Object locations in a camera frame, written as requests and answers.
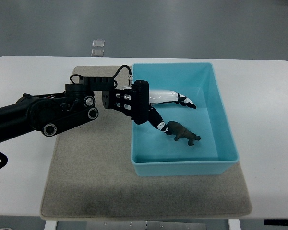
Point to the grey felt mat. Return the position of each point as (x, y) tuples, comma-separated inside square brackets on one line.
[(91, 176)]

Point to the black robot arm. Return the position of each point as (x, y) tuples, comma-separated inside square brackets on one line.
[(52, 114)]

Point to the black table control panel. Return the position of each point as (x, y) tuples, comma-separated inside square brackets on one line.
[(276, 222)]

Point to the metal floor plate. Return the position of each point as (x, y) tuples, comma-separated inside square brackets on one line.
[(98, 43), (97, 53)]

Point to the black white robotic hand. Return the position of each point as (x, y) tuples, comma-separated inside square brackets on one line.
[(144, 100)]

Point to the lower metal floor plate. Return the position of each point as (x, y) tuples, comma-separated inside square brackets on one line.
[(97, 53)]

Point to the upper metal floor plate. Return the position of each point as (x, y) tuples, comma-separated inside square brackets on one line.
[(98, 43)]

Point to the blue plastic box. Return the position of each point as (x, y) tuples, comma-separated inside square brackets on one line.
[(154, 153)]

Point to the brown toy hippo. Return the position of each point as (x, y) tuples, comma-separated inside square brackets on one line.
[(181, 131)]

